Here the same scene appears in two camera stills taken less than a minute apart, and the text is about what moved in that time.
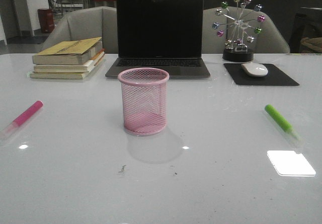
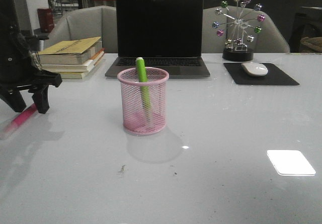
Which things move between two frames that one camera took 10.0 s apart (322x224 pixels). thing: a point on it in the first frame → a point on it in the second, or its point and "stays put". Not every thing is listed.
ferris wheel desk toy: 237,21 stays put
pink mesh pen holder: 144,99 stays put
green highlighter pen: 271,111 → 141,72
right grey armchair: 230,26 stays put
